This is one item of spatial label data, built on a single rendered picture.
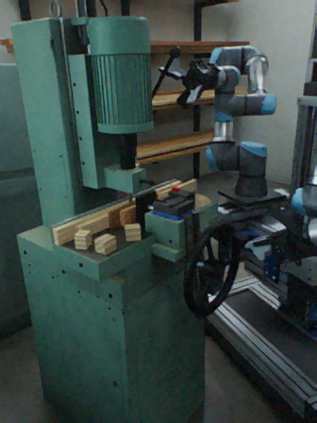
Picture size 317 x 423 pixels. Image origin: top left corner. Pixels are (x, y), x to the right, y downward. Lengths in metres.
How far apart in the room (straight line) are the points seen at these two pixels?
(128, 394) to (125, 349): 0.17
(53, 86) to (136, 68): 0.30
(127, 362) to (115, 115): 0.76
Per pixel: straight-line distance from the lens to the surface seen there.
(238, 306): 2.05
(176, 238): 1.10
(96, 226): 1.19
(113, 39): 1.13
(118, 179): 1.25
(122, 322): 1.19
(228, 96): 1.45
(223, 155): 1.70
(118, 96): 1.13
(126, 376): 1.32
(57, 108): 1.30
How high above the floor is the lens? 1.38
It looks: 21 degrees down
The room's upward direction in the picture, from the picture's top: 2 degrees counter-clockwise
